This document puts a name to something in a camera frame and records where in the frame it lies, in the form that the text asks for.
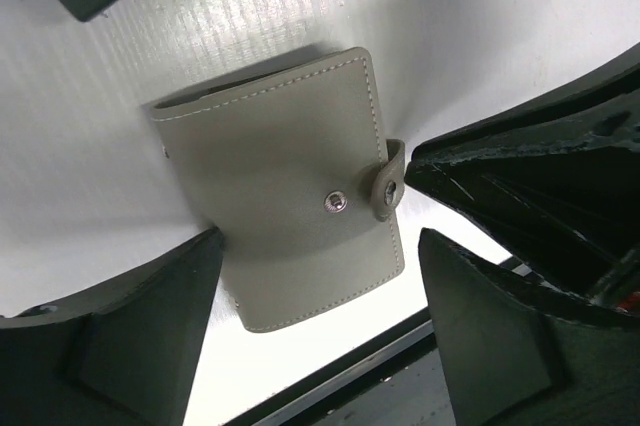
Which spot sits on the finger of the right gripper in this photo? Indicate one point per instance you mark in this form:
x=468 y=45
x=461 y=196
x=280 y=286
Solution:
x=554 y=180

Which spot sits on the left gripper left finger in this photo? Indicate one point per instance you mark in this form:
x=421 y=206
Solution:
x=122 y=352

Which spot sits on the grey leather card holder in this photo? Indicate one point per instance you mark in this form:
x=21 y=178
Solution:
x=296 y=170

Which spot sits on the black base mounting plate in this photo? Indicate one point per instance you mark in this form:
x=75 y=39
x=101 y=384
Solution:
x=350 y=371

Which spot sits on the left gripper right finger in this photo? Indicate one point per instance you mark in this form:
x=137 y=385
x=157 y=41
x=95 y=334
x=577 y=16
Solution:
x=591 y=357

